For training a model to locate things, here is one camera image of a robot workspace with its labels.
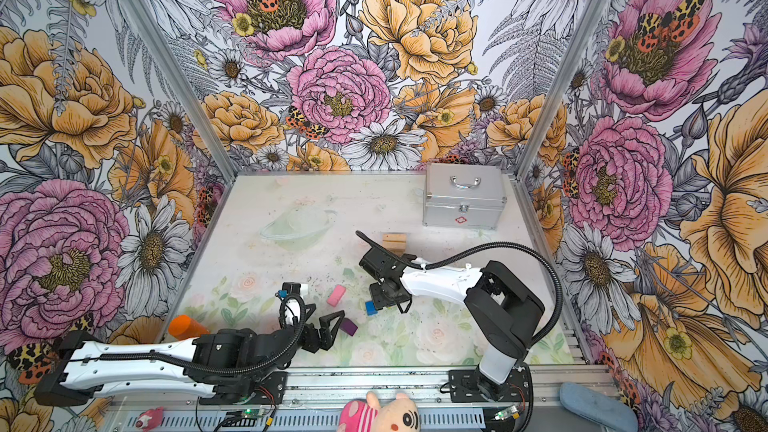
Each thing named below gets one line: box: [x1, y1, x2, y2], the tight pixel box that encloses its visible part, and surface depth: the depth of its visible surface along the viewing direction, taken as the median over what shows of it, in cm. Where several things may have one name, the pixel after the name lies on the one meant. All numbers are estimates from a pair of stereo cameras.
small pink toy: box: [135, 406, 165, 432], surface depth 69 cm
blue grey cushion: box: [559, 382, 639, 432], surface depth 71 cm
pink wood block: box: [326, 284, 347, 307], surface depth 91 cm
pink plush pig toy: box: [338, 391, 421, 432], surface depth 66 cm
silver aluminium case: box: [422, 163, 508, 231], surface depth 101 cm
